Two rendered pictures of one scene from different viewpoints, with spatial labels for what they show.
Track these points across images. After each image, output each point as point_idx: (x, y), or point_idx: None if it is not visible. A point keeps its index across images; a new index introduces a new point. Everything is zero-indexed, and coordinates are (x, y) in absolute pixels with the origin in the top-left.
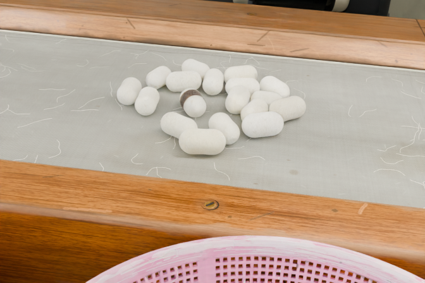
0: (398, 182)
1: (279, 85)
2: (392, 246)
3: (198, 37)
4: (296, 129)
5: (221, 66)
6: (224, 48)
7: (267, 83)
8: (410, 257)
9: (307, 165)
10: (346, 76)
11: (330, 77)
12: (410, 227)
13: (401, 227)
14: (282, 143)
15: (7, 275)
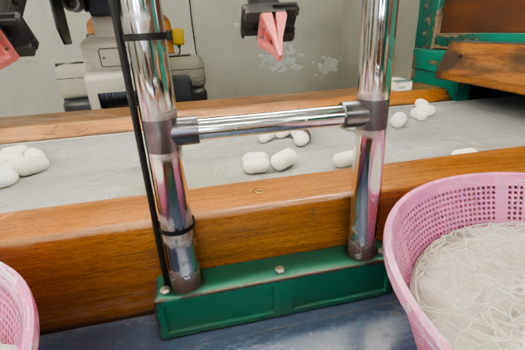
0: (89, 194)
1: (33, 151)
2: (1, 238)
3: (6, 137)
4: (37, 177)
5: None
6: (26, 140)
7: (26, 152)
8: (13, 243)
9: (22, 198)
10: (107, 141)
11: (95, 143)
12: (34, 220)
13: (26, 223)
14: (14, 189)
15: None
